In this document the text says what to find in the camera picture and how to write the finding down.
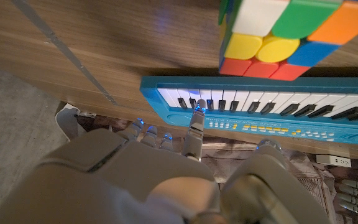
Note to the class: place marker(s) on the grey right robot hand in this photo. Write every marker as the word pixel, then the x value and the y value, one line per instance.
pixel 129 183

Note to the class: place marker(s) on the multicolour puzzle cube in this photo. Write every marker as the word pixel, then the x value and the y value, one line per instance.
pixel 275 31

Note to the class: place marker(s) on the pale cloth curtain edge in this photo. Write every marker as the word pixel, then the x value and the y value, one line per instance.
pixel 67 121

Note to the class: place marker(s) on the white power strip box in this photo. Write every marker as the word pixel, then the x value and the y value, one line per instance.
pixel 334 161

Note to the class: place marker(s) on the blue toy piano keyboard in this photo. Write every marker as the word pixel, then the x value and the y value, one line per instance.
pixel 291 126

